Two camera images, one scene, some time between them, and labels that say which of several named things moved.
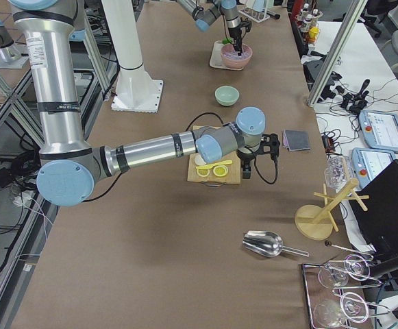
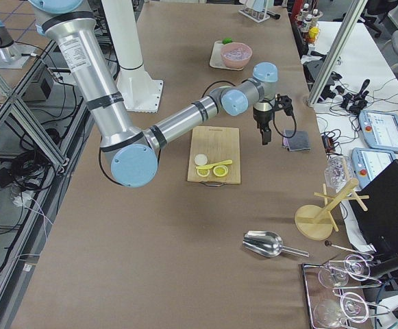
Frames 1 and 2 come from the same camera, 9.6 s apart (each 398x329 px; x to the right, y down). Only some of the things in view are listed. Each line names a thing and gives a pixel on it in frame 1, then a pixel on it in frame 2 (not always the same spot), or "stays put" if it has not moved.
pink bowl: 229,55 stays put
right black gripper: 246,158 to 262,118
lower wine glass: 353,307 stays put
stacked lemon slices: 220,171 stays put
